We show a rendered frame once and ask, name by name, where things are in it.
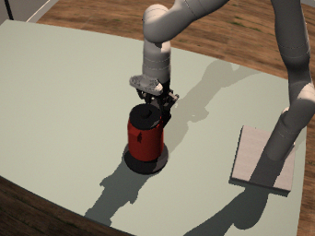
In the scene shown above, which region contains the dark round disk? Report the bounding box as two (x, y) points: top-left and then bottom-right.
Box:
(123, 143), (169, 175)

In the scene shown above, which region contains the red and black electric kettle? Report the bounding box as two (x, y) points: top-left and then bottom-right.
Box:
(127, 98), (171, 162)

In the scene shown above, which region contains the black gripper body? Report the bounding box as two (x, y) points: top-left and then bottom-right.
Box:
(150, 79), (170, 100)

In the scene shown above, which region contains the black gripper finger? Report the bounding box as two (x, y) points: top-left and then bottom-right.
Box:
(155, 90), (179, 116)
(136, 89), (153, 104)

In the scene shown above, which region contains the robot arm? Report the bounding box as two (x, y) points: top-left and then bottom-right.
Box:
(129, 0), (315, 161)

